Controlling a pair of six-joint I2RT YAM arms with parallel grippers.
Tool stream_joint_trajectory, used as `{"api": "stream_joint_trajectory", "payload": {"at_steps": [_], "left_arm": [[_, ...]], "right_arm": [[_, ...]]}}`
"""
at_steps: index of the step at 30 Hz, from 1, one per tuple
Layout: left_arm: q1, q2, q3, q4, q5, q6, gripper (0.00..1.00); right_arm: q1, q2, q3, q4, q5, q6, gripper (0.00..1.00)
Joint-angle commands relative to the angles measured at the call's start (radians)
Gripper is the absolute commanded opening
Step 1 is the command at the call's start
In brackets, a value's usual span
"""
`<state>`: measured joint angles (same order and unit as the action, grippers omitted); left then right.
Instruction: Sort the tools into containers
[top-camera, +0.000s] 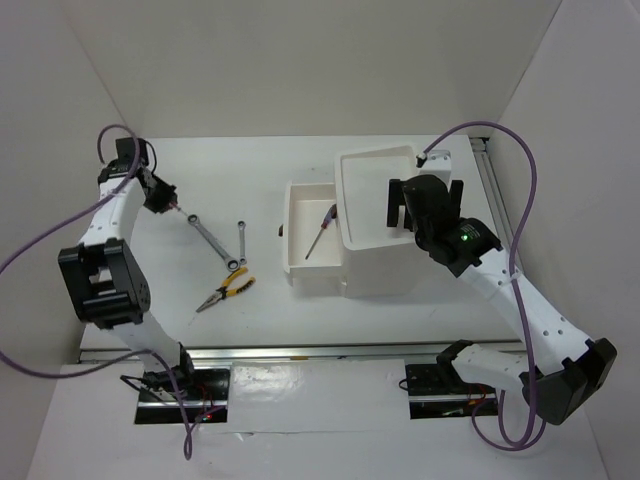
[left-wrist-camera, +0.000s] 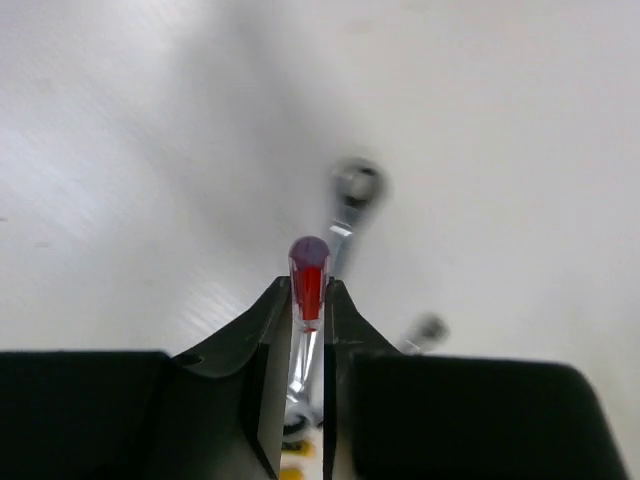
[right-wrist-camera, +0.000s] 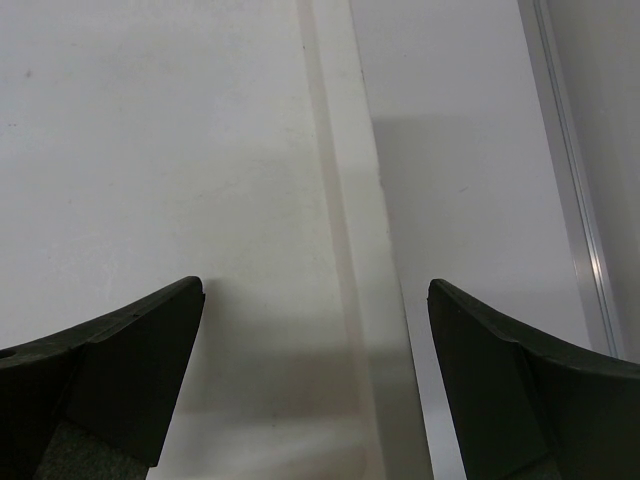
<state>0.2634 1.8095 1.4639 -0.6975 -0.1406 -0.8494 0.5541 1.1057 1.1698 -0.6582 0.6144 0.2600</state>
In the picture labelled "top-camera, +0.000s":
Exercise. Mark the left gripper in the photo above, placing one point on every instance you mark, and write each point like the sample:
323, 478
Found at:
168, 194

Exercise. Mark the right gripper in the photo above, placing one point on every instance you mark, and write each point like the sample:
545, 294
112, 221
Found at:
395, 199

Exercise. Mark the red precision screwdriver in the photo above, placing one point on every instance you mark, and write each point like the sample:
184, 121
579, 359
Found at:
178, 209

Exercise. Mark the purple precision screwdriver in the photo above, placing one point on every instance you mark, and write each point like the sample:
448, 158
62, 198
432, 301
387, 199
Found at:
330, 215

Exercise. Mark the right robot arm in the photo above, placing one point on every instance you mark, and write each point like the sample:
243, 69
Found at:
567, 366

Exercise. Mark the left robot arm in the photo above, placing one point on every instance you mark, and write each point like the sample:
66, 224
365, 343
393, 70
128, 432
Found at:
105, 283

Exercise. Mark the small ratchet wrench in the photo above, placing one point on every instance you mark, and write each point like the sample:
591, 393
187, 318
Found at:
242, 242

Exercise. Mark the large ratchet wrench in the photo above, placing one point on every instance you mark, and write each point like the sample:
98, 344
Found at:
231, 263

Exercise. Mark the yellow black pliers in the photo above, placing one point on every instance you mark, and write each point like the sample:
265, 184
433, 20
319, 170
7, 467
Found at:
226, 290

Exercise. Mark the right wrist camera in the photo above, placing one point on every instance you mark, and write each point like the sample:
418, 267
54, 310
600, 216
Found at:
436, 162

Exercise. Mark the right aluminium rail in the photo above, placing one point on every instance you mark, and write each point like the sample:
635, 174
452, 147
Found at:
489, 180

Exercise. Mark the aluminium rail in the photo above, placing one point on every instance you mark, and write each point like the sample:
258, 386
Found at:
342, 351
489, 180

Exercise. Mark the front aluminium rail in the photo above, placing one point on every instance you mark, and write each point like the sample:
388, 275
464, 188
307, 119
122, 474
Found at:
342, 351

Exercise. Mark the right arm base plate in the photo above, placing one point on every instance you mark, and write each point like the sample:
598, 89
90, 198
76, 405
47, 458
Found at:
433, 394

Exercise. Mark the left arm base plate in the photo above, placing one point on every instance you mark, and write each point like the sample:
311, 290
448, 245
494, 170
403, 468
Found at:
207, 400

